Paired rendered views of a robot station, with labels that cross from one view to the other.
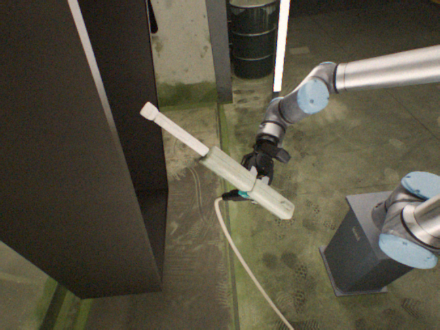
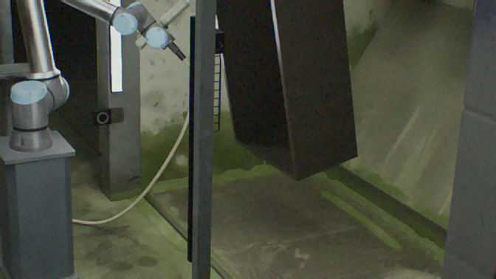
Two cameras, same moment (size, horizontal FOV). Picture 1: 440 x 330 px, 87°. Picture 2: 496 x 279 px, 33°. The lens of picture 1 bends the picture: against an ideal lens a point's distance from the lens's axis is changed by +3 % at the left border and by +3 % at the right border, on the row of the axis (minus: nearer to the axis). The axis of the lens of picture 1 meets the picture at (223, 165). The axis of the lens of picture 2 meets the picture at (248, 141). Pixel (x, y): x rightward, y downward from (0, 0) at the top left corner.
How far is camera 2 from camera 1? 4.27 m
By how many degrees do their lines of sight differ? 107
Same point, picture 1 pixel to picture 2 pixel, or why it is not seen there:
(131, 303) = (291, 209)
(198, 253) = (245, 242)
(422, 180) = (33, 87)
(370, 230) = (57, 139)
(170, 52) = not seen: outside the picture
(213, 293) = not seen: hidden behind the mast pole
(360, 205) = (62, 147)
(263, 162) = not seen: hidden behind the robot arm
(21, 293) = (379, 156)
